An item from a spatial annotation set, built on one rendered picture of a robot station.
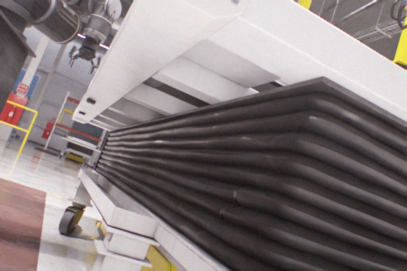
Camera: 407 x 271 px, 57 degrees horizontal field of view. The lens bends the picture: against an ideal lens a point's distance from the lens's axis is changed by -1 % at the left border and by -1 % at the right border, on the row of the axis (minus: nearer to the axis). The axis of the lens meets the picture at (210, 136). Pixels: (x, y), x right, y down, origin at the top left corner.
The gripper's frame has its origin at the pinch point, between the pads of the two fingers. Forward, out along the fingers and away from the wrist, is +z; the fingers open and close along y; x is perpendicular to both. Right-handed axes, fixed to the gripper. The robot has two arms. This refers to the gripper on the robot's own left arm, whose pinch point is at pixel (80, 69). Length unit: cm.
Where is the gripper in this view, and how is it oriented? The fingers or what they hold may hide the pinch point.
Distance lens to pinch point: 192.6
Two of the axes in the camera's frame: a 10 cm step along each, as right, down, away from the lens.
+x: 2.2, -0.8, -9.7
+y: -9.2, -3.6, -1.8
